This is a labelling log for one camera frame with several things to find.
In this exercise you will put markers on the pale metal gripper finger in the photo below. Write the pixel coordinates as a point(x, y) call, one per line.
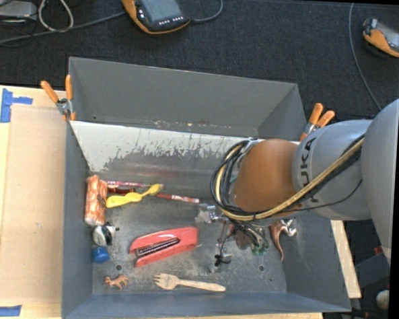
point(208, 214)
point(223, 262)

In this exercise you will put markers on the red white patterned stick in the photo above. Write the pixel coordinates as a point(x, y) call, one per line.
point(178, 198)
point(125, 184)

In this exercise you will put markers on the brown and white toy animal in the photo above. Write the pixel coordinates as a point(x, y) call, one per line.
point(278, 235)

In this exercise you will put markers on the red stapler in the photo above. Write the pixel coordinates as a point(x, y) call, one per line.
point(177, 240)

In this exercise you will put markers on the pale wooden fork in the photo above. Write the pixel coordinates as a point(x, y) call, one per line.
point(185, 283)

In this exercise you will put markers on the yellow toothbrush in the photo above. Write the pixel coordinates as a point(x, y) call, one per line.
point(129, 198)

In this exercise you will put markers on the black and white toy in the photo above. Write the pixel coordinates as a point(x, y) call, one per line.
point(102, 234)

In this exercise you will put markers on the small orange toy animal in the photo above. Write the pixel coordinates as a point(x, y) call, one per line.
point(116, 281)

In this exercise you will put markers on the orange and white packet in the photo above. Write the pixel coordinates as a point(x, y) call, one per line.
point(96, 199)

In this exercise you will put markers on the blue round cap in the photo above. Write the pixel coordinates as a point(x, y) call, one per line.
point(100, 255)

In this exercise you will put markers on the grey metal bin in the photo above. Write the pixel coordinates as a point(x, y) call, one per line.
point(176, 100)

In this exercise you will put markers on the brown cardboard board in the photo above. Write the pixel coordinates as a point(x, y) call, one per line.
point(32, 195)

